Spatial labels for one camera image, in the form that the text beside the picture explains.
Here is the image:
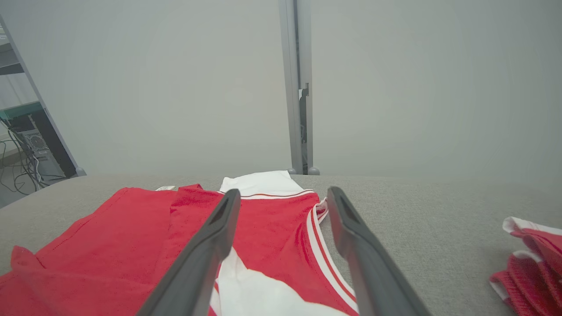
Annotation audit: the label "grey slanted partition frame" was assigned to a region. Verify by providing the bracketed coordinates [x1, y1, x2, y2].
[0, 15, 86, 177]

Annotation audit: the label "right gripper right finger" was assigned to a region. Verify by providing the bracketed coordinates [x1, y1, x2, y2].
[327, 187, 431, 316]

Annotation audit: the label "tangled black floor cables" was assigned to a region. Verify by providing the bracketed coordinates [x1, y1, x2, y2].
[0, 121, 66, 196]

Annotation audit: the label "red basketball jersey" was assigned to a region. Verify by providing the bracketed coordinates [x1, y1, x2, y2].
[490, 216, 562, 316]

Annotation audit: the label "grey double partition post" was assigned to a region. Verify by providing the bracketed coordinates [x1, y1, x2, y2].
[277, 0, 320, 176]

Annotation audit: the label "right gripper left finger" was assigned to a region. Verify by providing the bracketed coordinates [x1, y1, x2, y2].
[136, 189, 241, 316]

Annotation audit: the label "green edged desk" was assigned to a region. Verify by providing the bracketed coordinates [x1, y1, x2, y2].
[0, 101, 44, 121]

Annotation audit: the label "grey computer tower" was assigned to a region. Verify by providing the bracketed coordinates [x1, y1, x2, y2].
[8, 111, 78, 181]

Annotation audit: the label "red white striped shorts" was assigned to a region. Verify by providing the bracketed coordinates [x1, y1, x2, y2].
[0, 170, 360, 316]

